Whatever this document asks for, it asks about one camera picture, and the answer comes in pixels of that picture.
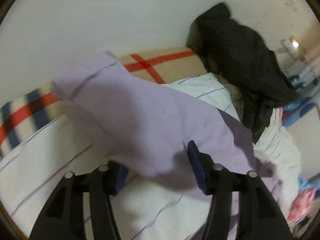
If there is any pink red checked cloth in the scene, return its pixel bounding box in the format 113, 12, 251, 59
286, 188, 316, 224

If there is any plaid beige red blanket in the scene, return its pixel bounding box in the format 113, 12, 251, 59
0, 47, 208, 159

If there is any blue patterned curtain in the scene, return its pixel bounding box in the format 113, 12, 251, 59
282, 61, 319, 127

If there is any black jacket pile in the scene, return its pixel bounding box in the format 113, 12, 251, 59
187, 2, 297, 142

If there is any lavender large garment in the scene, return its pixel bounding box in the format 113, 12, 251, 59
51, 50, 283, 240

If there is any light blue cloth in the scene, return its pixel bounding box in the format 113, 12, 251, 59
298, 175, 312, 192

